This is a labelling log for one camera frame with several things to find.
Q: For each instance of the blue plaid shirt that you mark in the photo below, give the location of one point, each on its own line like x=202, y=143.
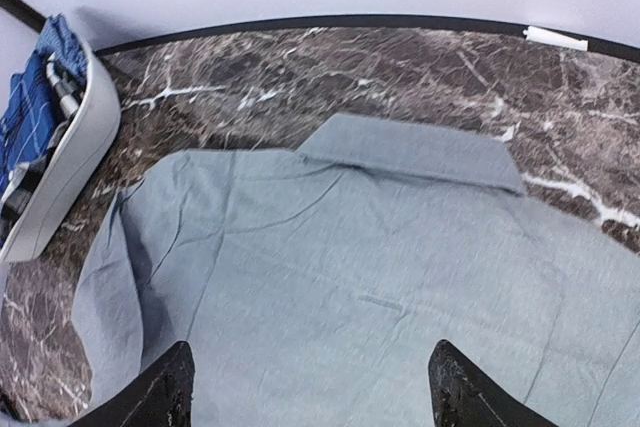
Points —
x=30, y=119

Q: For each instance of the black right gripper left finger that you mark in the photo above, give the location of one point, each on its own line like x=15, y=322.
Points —
x=160, y=396

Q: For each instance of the black left frame post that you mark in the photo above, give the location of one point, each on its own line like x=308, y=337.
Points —
x=24, y=13

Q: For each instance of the black white checked shirt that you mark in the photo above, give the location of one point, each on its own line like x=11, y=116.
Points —
x=25, y=177

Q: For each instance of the white laundry basket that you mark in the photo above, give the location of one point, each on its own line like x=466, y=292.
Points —
x=82, y=148

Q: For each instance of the white tag on back edge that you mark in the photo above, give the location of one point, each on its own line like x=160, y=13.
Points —
x=552, y=38

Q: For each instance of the blue small-check shirt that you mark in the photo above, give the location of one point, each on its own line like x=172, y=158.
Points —
x=59, y=39

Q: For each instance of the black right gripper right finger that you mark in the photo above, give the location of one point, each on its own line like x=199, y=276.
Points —
x=463, y=395

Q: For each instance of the grey long sleeve shirt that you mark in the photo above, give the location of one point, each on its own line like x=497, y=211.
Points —
x=313, y=284

